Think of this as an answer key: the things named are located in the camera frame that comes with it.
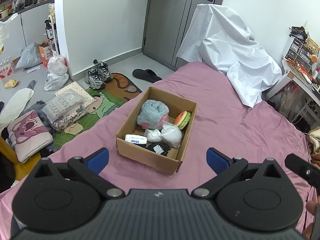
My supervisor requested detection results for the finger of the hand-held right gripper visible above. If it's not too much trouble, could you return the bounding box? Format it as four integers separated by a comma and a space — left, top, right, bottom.
284, 154, 320, 193

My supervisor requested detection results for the orange cardboard box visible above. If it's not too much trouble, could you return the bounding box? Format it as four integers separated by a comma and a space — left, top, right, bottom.
39, 41, 57, 68

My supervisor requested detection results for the grey door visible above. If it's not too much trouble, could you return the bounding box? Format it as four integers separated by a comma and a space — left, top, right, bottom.
141, 0, 229, 72

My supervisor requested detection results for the white oblong pad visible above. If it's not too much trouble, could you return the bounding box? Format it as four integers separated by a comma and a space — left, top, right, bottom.
0, 87, 35, 130

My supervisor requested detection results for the beige blanket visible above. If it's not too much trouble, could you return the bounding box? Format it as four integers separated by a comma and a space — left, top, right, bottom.
304, 129, 320, 153

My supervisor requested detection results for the floral folded cloth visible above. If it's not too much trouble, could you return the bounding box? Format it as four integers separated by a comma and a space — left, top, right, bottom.
55, 81, 93, 103

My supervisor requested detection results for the burger plush toy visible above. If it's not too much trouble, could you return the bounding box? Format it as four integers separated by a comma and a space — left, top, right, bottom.
174, 111, 192, 130

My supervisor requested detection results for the grey drawer organiser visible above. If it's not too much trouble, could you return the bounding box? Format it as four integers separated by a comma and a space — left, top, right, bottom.
285, 36, 309, 63

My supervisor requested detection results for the black felt patch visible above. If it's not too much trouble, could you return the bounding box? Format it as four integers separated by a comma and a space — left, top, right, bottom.
146, 142, 172, 157

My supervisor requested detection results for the pink printed cushion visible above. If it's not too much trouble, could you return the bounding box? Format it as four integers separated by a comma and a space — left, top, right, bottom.
7, 110, 54, 163

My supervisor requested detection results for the grey kitchen cabinet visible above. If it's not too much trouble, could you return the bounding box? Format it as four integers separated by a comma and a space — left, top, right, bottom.
0, 0, 55, 63

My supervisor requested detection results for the wicker basket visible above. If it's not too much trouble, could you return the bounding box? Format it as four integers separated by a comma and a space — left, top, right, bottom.
305, 38, 320, 55

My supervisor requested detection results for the pink bedsheet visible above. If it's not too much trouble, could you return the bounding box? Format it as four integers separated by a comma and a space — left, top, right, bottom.
0, 61, 320, 240

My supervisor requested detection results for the grey sneaker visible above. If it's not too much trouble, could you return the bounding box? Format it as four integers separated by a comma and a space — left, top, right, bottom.
97, 61, 113, 82
85, 68, 103, 90

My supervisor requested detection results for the clear bag of bedding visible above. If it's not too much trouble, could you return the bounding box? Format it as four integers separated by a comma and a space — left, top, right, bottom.
42, 95, 87, 132

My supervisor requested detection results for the white standing rack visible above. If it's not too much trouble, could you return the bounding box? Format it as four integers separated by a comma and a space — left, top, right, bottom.
47, 4, 60, 55

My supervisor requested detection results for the white cover sheet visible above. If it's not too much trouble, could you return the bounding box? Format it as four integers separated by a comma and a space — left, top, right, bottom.
176, 4, 283, 108

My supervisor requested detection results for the black slipper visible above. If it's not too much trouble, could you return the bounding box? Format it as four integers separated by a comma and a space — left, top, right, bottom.
132, 68, 162, 83

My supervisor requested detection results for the white plastic bag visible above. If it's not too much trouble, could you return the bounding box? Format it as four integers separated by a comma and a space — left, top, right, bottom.
44, 71, 69, 92
47, 54, 68, 76

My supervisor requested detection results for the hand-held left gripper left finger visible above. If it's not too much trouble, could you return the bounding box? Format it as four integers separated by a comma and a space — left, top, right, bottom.
30, 147, 125, 199

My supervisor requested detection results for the grey-blue plush toy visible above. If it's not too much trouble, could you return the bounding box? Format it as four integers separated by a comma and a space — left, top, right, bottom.
136, 99, 170, 130

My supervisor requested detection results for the green cartoon floor mat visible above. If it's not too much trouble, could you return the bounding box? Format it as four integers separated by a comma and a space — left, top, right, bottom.
54, 87, 130, 153

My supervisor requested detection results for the printed tissue pack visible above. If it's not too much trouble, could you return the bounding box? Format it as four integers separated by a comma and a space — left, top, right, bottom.
124, 134, 148, 145

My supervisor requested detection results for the pink tissue package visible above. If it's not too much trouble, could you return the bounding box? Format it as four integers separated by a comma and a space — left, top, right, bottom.
0, 59, 15, 79

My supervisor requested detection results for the white desk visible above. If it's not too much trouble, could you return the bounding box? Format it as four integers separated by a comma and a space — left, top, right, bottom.
265, 25, 320, 130

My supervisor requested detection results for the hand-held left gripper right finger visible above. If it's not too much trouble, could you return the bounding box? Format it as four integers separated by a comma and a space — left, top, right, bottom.
191, 147, 283, 198

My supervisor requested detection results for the grey plastic bag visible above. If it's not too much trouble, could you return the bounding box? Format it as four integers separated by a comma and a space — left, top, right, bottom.
15, 42, 43, 69

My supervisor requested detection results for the clear plastic bag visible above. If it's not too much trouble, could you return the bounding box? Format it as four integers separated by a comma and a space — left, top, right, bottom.
160, 121, 183, 149

